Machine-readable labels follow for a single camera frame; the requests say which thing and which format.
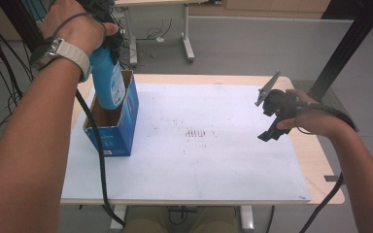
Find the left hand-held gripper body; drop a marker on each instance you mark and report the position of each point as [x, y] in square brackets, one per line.
[102, 9]

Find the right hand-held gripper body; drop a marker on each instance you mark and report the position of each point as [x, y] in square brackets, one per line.
[280, 103]

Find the blue bottle with white cap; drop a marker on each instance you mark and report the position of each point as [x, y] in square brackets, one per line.
[108, 84]

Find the blue cardboard box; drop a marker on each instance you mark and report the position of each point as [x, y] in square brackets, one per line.
[119, 139]

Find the person's left hand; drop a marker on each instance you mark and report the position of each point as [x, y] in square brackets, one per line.
[74, 26]

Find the person's right hand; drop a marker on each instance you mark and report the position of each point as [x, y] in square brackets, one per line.
[320, 121]

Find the wristwatch with beige band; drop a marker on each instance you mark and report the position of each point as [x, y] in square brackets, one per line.
[71, 53]

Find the white desk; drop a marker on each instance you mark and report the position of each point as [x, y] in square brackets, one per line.
[187, 35]

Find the black tape strip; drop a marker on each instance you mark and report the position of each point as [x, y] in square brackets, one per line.
[332, 178]

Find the black metal stand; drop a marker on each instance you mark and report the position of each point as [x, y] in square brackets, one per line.
[346, 45]
[22, 22]

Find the white table mat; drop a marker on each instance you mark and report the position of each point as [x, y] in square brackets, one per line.
[191, 168]

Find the white table leg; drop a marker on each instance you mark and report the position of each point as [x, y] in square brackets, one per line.
[246, 218]
[118, 216]

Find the wooden cabinet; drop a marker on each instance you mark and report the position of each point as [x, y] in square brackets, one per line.
[272, 8]

